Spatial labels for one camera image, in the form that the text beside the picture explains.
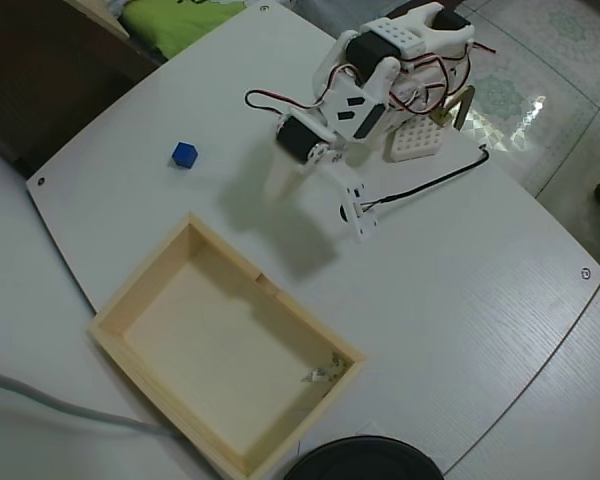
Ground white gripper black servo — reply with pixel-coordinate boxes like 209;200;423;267
263;106;350;202

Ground small blue cube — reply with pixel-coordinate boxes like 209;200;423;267
169;141;200;171

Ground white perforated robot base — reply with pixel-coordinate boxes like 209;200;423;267
383;117;445;164

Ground light wooden box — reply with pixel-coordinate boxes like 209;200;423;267
87;212;366;480

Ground brass table clamp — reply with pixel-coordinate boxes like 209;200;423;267
431;84;477;132

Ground green cloth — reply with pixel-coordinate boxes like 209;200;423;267
118;0;254;60

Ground white paper scraps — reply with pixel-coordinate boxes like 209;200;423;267
299;351;347;386

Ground dark brown wooden furniture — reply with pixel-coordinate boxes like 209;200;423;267
0;0;167;177

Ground black round object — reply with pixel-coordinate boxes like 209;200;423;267
282;434;447;480

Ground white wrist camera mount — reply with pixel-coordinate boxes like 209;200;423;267
319;144;381;245

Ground red black white servo wire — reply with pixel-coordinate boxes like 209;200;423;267
244;88;331;115
459;39;499;59

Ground black camera cable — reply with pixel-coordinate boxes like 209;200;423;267
363;144;492;211

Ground grey hose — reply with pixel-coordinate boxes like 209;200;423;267
0;367;184;442

